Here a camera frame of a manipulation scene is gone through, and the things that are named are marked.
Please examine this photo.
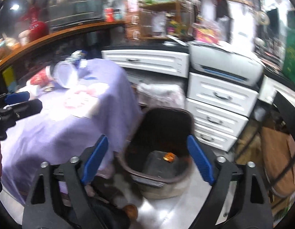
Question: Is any dark brown trash bin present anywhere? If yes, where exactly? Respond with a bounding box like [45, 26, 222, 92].
[117, 106, 194, 200]

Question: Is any white lower small drawer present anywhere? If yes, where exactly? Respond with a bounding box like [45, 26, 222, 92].
[195, 123, 237, 152]

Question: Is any red cylindrical can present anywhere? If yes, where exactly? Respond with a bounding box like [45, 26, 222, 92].
[29, 66, 54, 87]

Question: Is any purple floral tablecloth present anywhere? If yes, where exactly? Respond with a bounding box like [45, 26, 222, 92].
[1, 58, 141, 204]

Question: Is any curved wooden counter shelf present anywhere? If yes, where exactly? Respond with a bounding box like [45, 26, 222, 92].
[0, 20, 125, 71]

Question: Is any white middle small drawer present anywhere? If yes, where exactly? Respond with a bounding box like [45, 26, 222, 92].
[186, 98, 248, 138]

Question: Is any white drink cup with straw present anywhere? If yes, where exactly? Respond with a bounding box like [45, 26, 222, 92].
[18, 30, 30, 46]

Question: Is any red ceramic vase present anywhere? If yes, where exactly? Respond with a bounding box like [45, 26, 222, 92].
[22, 0, 49, 42]

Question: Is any round wooden stool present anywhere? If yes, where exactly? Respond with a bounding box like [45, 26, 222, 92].
[261, 127, 295, 197]

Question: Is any white plastic bag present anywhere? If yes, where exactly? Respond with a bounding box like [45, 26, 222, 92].
[137, 83, 186, 109]

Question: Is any white printer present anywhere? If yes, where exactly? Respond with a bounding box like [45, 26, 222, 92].
[188, 41, 264, 86]

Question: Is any red tin can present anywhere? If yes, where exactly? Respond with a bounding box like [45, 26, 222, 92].
[104, 7, 115, 22]

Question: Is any brown cardboard box stack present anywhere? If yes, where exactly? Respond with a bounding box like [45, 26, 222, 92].
[124, 0, 142, 41]

